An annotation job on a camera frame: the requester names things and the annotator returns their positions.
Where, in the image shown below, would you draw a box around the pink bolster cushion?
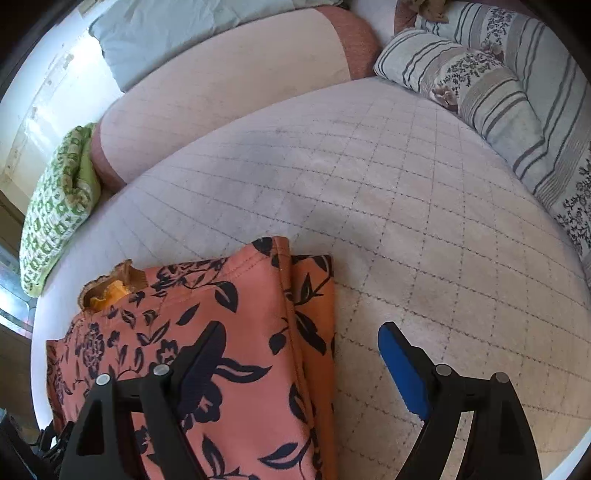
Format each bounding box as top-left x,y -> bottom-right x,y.
344,0 -> 419,44
90,4 -> 383,192

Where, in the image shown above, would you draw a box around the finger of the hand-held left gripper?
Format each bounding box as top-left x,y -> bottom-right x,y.
28,418 -> 75,462

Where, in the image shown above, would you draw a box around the green checkered pillow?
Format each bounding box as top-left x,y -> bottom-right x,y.
18,122 -> 102,298

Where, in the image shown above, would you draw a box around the striped floral quilt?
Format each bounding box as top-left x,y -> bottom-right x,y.
413,1 -> 591,275

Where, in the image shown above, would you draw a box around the striped floral pillow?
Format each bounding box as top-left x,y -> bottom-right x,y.
373,27 -> 546,182

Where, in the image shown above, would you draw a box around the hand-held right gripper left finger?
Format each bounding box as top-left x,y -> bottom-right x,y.
58,320 -> 228,480

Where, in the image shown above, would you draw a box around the brown crumpled clothes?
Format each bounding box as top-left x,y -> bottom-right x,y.
401,0 -> 451,23

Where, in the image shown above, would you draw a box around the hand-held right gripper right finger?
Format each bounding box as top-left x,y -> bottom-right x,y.
377,322 -> 542,480

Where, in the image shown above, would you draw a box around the orange floral blouse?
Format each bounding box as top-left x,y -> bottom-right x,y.
45,236 -> 338,480

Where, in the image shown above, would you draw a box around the grey-blue pillow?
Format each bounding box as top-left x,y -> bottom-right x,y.
88,0 -> 345,93

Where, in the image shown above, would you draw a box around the quilted pink bed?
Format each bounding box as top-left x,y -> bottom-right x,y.
28,76 -> 591,480

